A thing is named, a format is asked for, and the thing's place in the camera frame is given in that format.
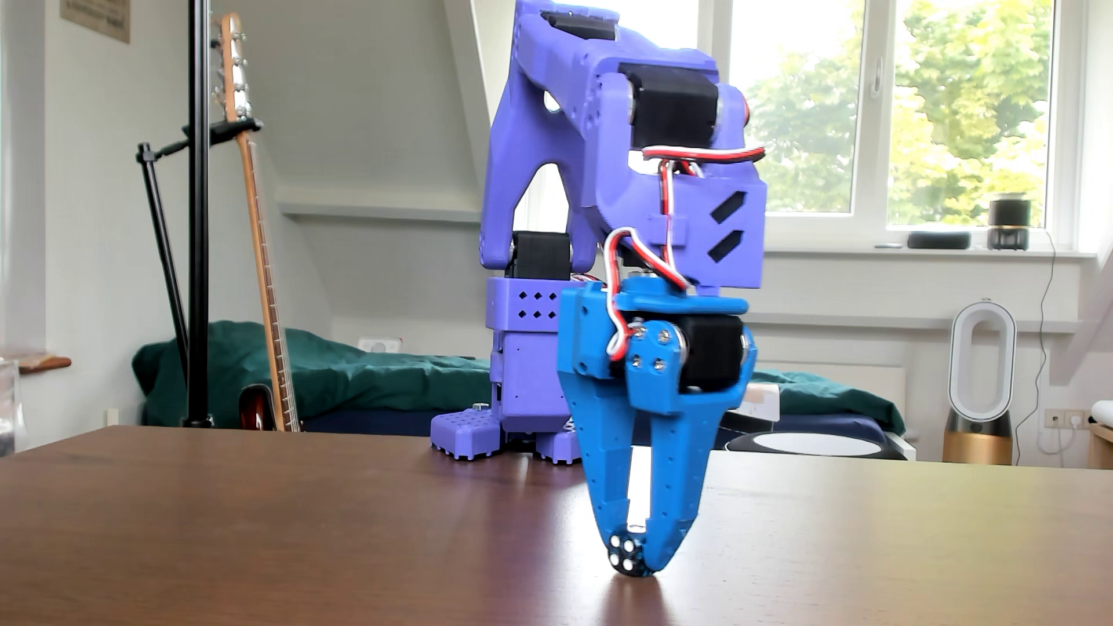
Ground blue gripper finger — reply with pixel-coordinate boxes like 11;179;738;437
557;373;642;546
626;319;758;572

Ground thin black power cable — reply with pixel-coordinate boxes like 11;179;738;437
1012;230;1059;455

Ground open magazine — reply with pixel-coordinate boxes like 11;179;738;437
733;381;781;424

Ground black vertical stand pole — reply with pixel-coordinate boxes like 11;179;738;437
183;0;215;429

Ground white gold bladeless fan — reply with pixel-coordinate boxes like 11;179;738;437
943;300;1019;466

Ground black strap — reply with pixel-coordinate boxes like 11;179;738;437
718;410;776;435

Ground black cylindrical speaker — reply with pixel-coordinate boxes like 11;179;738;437
988;193;1032;252

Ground round white tray black rim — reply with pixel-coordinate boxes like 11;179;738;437
725;430;906;460

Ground blue gripper body black servo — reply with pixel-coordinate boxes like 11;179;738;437
555;275;751;394

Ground black guitar stand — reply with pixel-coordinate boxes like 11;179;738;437
136;117;263;370

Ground wall plaque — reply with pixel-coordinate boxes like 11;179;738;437
60;0;132;43

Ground blue marbled dice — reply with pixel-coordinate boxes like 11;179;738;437
606;531;653;579

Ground red white black servo cables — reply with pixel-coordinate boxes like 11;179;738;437
602;143;767;363

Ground dark blue mattress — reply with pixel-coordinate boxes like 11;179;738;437
300;407;890;452

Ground wooden shelf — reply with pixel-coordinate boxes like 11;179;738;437
0;350;72;376

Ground electric guitar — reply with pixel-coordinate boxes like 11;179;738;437
214;12;302;433

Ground wooden side furniture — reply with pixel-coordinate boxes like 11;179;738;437
1087;400;1113;471

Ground clear glass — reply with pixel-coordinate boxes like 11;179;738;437
0;358;26;458

